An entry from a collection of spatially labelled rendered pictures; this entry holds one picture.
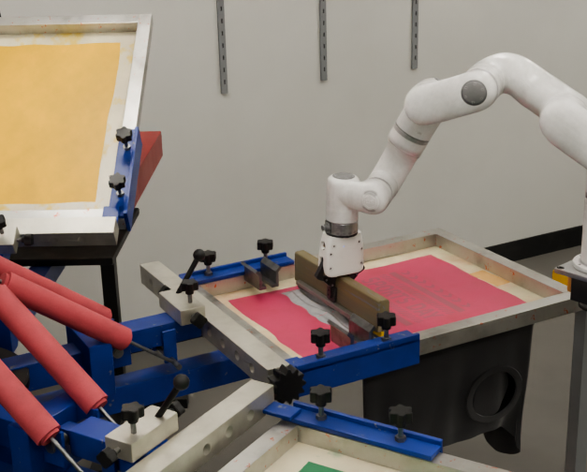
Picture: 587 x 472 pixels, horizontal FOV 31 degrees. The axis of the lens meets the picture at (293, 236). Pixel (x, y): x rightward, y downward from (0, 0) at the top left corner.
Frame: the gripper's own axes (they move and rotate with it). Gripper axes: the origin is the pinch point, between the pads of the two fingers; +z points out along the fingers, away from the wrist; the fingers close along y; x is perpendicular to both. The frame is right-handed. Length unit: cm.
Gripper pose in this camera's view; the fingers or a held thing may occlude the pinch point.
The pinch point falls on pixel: (339, 291)
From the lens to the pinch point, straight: 250.2
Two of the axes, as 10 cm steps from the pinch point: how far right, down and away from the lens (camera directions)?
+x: -4.8, -3.3, 8.1
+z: -0.2, 9.3, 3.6
